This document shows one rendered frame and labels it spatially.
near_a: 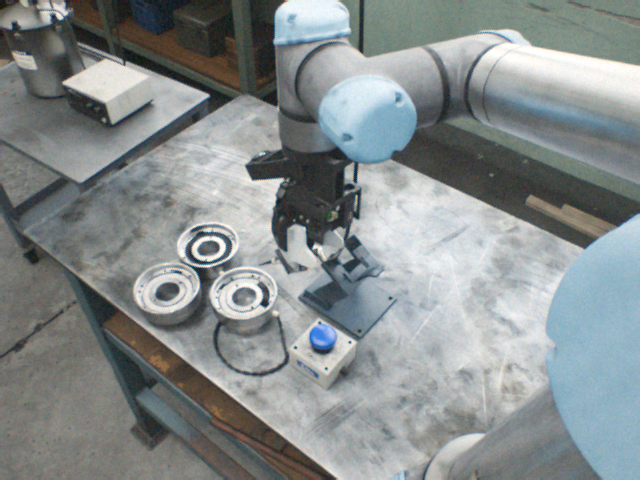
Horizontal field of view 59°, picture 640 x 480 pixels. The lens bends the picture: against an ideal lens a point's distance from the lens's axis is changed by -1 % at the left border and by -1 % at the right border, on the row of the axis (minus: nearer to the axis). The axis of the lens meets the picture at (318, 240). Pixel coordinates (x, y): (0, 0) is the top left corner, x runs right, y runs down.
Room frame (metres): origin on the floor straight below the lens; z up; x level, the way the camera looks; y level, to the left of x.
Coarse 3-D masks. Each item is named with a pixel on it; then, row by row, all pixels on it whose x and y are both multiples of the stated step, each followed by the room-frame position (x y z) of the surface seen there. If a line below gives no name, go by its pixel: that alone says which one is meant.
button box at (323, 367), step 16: (320, 320) 0.51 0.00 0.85; (304, 336) 0.48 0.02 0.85; (304, 352) 0.46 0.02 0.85; (320, 352) 0.45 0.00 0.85; (336, 352) 0.46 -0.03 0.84; (352, 352) 0.47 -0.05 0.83; (304, 368) 0.44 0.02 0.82; (320, 368) 0.43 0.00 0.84; (336, 368) 0.44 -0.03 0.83; (320, 384) 0.43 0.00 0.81
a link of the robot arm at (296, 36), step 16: (304, 0) 0.57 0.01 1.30; (320, 0) 0.57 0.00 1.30; (288, 16) 0.54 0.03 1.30; (304, 16) 0.53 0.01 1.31; (320, 16) 0.53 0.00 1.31; (336, 16) 0.53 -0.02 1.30; (288, 32) 0.53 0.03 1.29; (304, 32) 0.52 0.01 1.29; (320, 32) 0.52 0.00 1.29; (336, 32) 0.53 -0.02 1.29; (288, 48) 0.53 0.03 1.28; (304, 48) 0.52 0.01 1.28; (288, 64) 0.52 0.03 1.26; (288, 80) 0.51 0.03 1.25; (288, 96) 0.52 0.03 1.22; (288, 112) 0.52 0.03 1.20; (304, 112) 0.51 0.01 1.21
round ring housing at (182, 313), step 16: (144, 272) 0.61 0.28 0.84; (160, 272) 0.62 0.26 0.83; (176, 272) 0.63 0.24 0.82; (192, 272) 0.61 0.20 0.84; (144, 288) 0.59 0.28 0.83; (160, 288) 0.59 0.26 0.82; (176, 288) 0.60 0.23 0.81; (144, 304) 0.55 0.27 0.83; (160, 304) 0.55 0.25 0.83; (192, 304) 0.55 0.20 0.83; (160, 320) 0.53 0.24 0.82; (176, 320) 0.53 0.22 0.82
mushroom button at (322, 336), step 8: (312, 328) 0.48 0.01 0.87; (320, 328) 0.48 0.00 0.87; (328, 328) 0.48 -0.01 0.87; (312, 336) 0.46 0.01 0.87; (320, 336) 0.46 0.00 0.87; (328, 336) 0.46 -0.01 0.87; (336, 336) 0.47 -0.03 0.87; (312, 344) 0.46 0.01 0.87; (320, 344) 0.45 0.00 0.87; (328, 344) 0.45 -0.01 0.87
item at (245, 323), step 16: (240, 272) 0.62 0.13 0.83; (256, 272) 0.62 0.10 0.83; (240, 288) 0.59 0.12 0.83; (256, 288) 0.59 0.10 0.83; (272, 288) 0.59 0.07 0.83; (256, 304) 0.55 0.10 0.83; (272, 304) 0.55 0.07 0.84; (224, 320) 0.53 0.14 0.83; (240, 320) 0.52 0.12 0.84; (256, 320) 0.52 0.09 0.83
